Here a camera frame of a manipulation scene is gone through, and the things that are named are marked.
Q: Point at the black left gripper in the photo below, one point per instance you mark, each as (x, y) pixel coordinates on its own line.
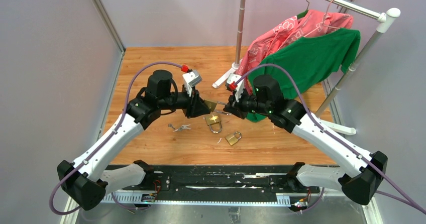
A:
(196, 106)

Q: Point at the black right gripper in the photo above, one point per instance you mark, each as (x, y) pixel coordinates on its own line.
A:
(233, 107)

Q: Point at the small brass padlock with key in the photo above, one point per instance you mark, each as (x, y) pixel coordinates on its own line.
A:
(212, 105)

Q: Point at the large brass padlock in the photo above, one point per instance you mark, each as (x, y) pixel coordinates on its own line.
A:
(233, 138)

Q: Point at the small key bunch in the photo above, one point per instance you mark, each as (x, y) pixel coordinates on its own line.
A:
(184, 127)
(174, 129)

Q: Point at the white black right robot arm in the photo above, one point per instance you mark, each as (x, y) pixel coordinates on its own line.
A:
(358, 172)

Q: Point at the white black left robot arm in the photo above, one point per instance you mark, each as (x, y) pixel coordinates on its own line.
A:
(86, 179)

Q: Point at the small loose key bunch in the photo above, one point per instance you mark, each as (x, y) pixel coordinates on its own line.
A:
(184, 127)

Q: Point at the green t-shirt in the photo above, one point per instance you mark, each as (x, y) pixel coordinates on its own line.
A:
(309, 61)

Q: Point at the pink printed shirt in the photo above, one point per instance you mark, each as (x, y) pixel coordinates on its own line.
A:
(309, 24)

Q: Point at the metal clothes rack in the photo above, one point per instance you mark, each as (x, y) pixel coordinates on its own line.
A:
(384, 19)

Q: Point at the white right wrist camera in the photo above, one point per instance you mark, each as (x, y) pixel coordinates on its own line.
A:
(236, 85)

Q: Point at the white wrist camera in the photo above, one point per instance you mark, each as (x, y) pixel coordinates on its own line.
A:
(236, 85)
(190, 80)

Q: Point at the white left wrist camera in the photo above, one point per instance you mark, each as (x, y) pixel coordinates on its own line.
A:
(190, 80)

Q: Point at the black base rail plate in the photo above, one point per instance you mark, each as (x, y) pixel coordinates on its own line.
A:
(221, 183)

